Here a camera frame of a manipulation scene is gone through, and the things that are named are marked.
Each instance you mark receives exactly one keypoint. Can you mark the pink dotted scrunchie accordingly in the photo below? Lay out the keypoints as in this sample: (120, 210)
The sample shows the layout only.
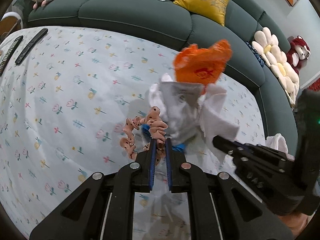
(152, 126)

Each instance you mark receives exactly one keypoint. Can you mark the person's right hand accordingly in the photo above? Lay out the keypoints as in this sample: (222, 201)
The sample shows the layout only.
(296, 222)

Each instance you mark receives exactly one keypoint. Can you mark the floral light blue tablecloth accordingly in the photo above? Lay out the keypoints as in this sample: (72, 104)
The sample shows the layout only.
(62, 114)

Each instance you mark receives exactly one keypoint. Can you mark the cream daisy flower pillow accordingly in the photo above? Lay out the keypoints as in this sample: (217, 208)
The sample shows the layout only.
(267, 46)

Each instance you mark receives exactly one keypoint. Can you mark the orange snack bag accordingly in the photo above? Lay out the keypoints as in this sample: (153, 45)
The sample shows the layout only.
(202, 65)

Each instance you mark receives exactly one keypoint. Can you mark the white chair frame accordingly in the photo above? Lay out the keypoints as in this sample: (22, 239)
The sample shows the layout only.
(10, 22)

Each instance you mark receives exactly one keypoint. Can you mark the red monkey plush toy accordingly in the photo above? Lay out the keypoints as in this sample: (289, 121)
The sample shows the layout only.
(298, 54)

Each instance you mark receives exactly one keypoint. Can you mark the blue patterned cloth on sofa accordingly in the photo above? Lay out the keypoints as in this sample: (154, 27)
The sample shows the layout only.
(255, 53)

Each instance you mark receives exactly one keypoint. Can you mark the white tissue paper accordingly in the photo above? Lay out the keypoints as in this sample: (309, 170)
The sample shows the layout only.
(211, 121)

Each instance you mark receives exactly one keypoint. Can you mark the dark green curved sofa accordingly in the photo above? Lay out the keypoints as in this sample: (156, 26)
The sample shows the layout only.
(167, 24)

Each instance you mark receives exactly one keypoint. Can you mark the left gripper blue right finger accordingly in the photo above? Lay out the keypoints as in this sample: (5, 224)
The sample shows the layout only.
(168, 148)

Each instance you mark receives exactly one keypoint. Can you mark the black remote control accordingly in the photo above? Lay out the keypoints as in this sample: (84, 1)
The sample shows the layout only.
(27, 49)
(9, 53)

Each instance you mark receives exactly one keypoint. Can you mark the trash bin with white bag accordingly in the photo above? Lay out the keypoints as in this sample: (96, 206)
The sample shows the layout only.
(278, 142)

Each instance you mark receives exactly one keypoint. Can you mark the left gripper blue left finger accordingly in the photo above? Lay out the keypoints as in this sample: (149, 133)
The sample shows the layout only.
(153, 153)

